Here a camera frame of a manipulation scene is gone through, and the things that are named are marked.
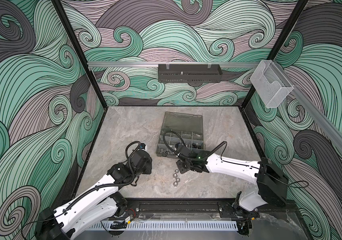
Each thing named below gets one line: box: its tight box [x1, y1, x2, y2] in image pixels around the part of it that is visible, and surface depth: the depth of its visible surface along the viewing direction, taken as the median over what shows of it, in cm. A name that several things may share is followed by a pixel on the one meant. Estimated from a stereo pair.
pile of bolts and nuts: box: [172, 169, 181, 187], surface depth 84 cm
